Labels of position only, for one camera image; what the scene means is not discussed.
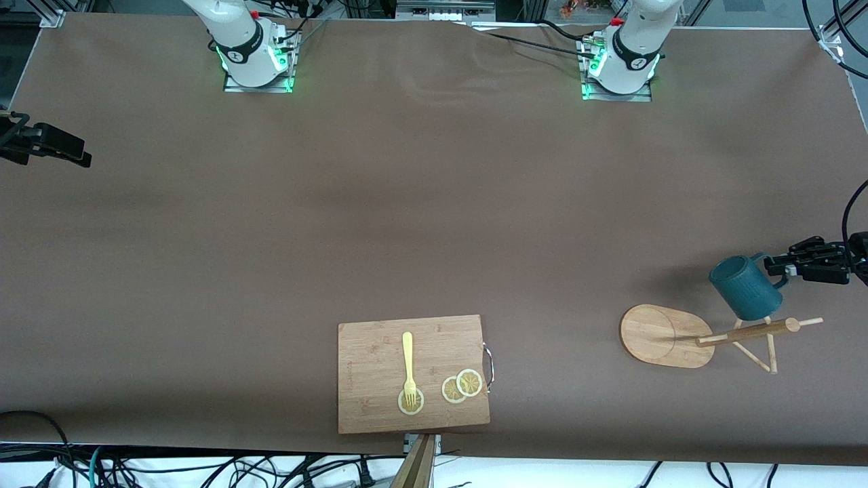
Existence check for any teal cup yellow inside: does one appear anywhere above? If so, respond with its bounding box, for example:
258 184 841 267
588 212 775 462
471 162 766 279
709 253 791 322

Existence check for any wooden cup rack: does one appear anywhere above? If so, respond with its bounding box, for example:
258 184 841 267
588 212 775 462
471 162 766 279
620 304 824 377

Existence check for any brown table cover sheet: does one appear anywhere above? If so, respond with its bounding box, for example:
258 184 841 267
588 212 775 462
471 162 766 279
0 12 868 468

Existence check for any bamboo cutting board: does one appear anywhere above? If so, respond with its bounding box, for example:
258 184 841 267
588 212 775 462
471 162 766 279
337 314 494 435

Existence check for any grey power strip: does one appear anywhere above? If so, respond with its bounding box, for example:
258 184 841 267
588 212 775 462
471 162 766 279
397 0 496 21

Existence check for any yellow plastic fork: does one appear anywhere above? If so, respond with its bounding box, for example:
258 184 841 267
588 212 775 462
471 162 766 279
401 331 418 411

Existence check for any wooden stick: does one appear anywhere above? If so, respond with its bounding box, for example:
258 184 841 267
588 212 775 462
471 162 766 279
390 435 436 488

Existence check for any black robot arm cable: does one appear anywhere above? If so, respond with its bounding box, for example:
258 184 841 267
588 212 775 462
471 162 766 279
802 0 868 239

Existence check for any metal clamp bracket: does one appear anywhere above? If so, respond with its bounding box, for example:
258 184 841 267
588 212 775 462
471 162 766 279
403 434 442 456

